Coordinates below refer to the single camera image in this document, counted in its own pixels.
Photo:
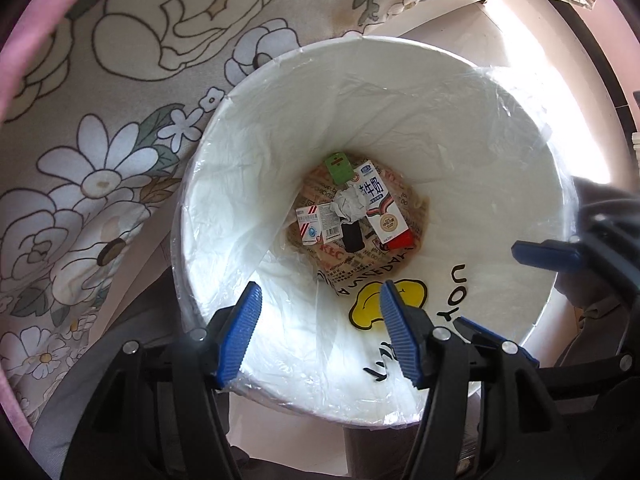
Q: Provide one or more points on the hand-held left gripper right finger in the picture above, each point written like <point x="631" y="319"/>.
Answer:
<point x="400" y="335"/>

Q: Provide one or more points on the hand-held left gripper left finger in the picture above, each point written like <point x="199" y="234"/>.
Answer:
<point x="240" y="330"/>

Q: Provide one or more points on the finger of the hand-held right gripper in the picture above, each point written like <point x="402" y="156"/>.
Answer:
<point x="545" y="255"/>
<point x="482" y="329"/>

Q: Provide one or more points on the black foam cylinder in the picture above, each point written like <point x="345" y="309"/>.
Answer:
<point x="351" y="237"/>

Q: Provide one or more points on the white milk carton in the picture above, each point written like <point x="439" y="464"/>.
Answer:
<point x="380" y="205"/>

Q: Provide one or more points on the white round trash bin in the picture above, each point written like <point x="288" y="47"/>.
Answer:
<point x="280" y="90"/>

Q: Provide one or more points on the printed brown paper bag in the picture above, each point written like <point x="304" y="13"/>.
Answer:
<point x="350" y="270"/>

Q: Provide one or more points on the small red box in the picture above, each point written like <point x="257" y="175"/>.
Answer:
<point x="401" y="241"/>

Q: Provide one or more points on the white and red medicine box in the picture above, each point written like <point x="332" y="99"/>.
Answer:
<point x="317" y="225"/>

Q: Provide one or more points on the crumpled white paper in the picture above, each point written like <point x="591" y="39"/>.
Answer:
<point x="350" y="202"/>

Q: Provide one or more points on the green paper card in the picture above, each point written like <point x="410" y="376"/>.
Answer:
<point x="337" y="167"/>

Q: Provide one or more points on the floral bed sheet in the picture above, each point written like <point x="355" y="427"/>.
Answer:
<point x="125" y="160"/>

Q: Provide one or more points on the clear plastic bin liner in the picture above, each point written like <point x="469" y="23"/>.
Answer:
<point x="390" y="110"/>

